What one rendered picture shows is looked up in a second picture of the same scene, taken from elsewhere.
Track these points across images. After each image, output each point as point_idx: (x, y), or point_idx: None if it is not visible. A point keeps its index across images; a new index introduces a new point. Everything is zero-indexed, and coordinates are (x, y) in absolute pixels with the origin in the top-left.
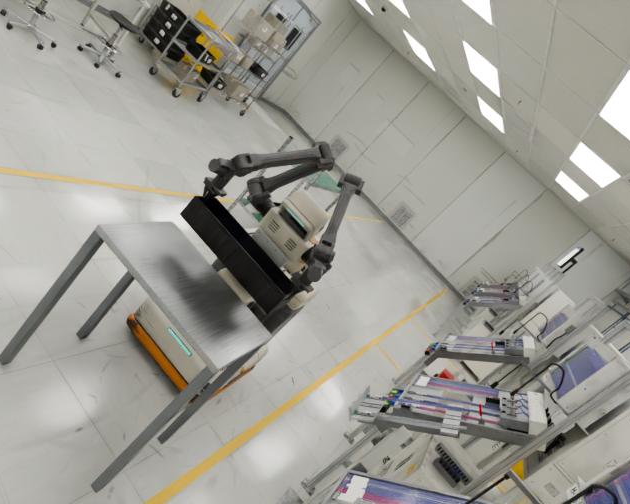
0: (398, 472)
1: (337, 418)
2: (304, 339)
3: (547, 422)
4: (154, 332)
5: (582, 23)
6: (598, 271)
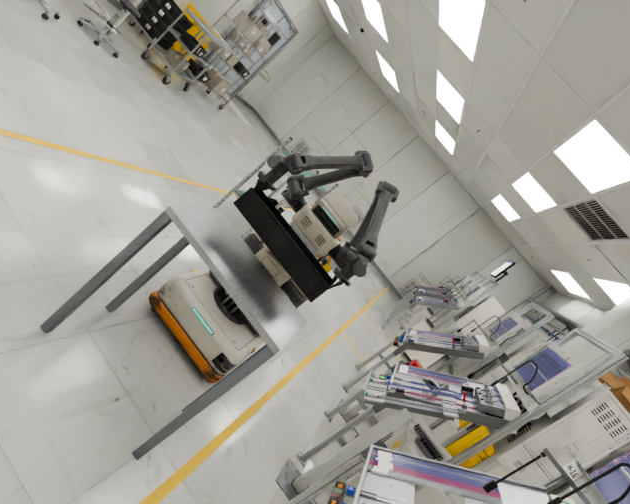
0: None
1: (318, 398)
2: None
3: None
4: (177, 310)
5: (562, 74)
6: (515, 282)
